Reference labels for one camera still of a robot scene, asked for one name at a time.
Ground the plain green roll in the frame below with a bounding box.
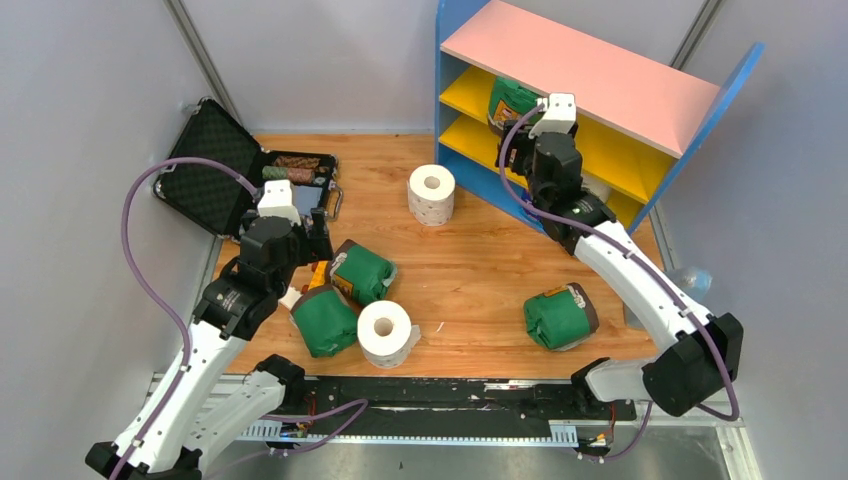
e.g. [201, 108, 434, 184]
[487, 76, 539, 135]

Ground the cream roll brown band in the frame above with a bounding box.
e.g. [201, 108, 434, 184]
[582, 175, 612, 203]

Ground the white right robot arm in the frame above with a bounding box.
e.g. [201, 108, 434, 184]
[496, 120, 744, 421]

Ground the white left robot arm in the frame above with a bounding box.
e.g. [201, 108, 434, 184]
[85, 209, 333, 479]

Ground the blue shelf with coloured boards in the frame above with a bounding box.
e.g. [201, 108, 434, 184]
[435, 1, 764, 231]

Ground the white toy brick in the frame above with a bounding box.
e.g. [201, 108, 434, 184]
[278, 286, 302, 311]

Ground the blue playing card deck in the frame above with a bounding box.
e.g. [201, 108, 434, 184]
[292, 185, 324, 217]

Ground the green wrapped roll brown band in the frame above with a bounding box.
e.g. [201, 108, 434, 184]
[325, 239, 398, 307]

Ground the plain white paper towel roll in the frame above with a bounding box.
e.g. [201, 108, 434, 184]
[407, 164, 456, 227]

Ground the white paper towel roll front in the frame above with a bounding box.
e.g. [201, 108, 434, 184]
[357, 300, 421, 369]

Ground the black poker chip case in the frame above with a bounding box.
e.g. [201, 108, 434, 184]
[152, 97, 345, 240]

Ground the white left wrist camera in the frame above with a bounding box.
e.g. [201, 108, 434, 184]
[257, 180, 302, 225]

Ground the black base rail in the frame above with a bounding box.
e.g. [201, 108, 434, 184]
[273, 375, 637, 440]

